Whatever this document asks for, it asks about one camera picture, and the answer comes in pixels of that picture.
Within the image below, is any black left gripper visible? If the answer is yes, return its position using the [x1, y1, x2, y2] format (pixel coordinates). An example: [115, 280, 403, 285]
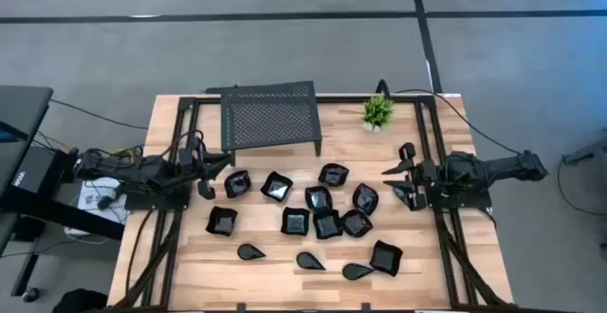
[182, 147, 234, 181]

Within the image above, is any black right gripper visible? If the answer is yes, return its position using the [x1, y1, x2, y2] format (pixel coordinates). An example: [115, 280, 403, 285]
[381, 159, 446, 210]

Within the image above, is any black teardrop mini plate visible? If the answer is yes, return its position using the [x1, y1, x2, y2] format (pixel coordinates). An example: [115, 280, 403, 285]
[341, 263, 377, 282]
[296, 251, 327, 271]
[236, 243, 267, 262]

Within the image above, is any black perforated metal shelf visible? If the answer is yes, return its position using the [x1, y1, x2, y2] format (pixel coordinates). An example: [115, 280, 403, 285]
[204, 80, 324, 167]

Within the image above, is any green plant in white pot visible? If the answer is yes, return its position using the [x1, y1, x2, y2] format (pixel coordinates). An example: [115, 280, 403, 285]
[362, 93, 395, 134]

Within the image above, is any white cardboard box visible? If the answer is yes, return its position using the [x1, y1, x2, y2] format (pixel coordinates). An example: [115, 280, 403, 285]
[64, 175, 130, 246]

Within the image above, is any black computer tower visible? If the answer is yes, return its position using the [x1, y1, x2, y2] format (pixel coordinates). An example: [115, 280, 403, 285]
[8, 144, 71, 196]

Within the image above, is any grey metal stand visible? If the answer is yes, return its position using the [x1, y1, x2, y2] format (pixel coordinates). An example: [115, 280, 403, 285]
[561, 130, 607, 167]

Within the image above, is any black office desk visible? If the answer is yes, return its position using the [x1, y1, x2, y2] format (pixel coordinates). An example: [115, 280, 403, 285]
[0, 84, 127, 304]

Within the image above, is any dark monitor screen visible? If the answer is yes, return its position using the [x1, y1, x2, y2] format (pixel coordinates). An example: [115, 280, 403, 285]
[0, 120, 28, 144]

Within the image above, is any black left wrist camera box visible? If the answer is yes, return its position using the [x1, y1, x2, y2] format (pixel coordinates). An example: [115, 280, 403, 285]
[197, 179, 217, 201]

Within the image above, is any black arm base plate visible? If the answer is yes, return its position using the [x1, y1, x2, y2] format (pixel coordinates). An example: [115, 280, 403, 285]
[423, 170, 493, 211]
[123, 179, 192, 212]

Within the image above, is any long black hanging cable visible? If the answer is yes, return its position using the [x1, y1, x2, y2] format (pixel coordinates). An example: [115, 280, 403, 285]
[393, 88, 523, 156]

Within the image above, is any black floor cable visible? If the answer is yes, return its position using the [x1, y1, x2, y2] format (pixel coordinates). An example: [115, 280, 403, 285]
[556, 155, 607, 217]
[49, 98, 149, 130]

